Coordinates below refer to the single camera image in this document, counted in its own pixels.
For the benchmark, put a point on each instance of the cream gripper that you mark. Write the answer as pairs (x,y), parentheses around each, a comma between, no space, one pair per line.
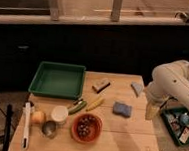
(152,109)

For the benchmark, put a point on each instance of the blue sponge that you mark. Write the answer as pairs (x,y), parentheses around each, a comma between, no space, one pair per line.
(122,109)

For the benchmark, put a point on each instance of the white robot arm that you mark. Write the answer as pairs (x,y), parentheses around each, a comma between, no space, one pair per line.
(171,79)

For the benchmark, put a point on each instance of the green plastic tray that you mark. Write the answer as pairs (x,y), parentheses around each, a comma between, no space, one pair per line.
(61,80)

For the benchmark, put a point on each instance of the grey triangular cloth piece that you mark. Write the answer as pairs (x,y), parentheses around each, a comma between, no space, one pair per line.
(137,87)

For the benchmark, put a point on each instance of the green bin of items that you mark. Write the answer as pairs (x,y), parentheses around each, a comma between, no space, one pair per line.
(171,118)

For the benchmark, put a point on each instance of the yellow banana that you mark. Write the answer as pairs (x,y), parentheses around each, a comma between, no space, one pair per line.
(94,104)

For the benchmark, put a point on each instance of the wooden block with dark base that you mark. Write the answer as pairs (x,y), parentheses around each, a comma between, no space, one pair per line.
(101,84)

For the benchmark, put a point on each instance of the orange bowl of grapes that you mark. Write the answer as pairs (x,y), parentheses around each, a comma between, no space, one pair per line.
(86,128)

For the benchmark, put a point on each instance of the green cucumber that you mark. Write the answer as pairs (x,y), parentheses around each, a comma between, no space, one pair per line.
(77,107)

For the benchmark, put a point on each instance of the white cup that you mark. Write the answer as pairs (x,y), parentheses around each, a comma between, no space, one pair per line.
(59,114)

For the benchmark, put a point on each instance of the metal cup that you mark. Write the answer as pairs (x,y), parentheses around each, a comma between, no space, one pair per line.
(49,129)

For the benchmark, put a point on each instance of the yellow onion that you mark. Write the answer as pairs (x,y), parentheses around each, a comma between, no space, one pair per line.
(38,117)

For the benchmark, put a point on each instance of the black pole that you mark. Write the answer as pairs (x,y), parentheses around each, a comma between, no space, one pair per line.
(7,128)

